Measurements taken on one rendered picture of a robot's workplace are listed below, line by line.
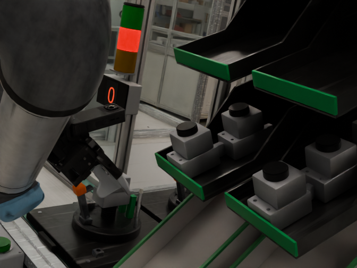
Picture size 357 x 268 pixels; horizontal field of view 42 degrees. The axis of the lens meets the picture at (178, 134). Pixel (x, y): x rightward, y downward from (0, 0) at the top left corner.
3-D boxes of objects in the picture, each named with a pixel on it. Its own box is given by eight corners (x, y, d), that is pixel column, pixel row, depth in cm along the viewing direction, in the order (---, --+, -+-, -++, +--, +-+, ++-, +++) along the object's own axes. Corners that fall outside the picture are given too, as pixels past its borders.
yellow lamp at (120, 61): (120, 72, 106) (124, 51, 105) (109, 68, 110) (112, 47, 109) (138, 74, 110) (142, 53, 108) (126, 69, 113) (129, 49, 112)
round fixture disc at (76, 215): (94, 249, 86) (95, 240, 86) (59, 216, 96) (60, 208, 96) (153, 236, 96) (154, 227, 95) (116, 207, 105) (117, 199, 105)
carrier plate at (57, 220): (82, 279, 80) (83, 268, 79) (25, 218, 97) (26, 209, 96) (185, 251, 96) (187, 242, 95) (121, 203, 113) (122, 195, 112)
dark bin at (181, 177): (203, 202, 61) (193, 155, 58) (157, 166, 72) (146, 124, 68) (353, 123, 72) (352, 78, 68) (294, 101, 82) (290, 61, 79)
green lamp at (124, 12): (127, 28, 104) (130, 6, 102) (115, 25, 107) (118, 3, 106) (145, 31, 107) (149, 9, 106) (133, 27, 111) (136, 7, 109)
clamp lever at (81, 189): (84, 221, 90) (76, 189, 87) (79, 217, 92) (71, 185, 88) (100, 213, 92) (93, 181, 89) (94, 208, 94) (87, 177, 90)
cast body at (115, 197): (102, 208, 91) (107, 175, 89) (91, 199, 94) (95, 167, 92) (137, 203, 96) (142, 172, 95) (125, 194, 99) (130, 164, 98)
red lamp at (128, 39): (124, 51, 105) (127, 28, 104) (112, 47, 108) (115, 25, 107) (142, 52, 108) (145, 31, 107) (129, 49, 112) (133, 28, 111)
